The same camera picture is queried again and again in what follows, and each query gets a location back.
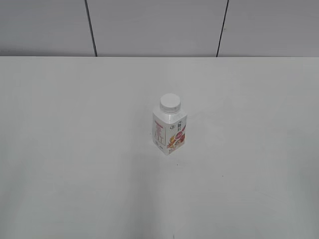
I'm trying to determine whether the white yili changqing yogurt bottle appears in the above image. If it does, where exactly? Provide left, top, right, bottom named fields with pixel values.
left=152, top=106, right=187, bottom=155

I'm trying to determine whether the white ribbed bottle cap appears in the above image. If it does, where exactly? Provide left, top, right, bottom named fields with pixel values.
left=159, top=93, right=181, bottom=114

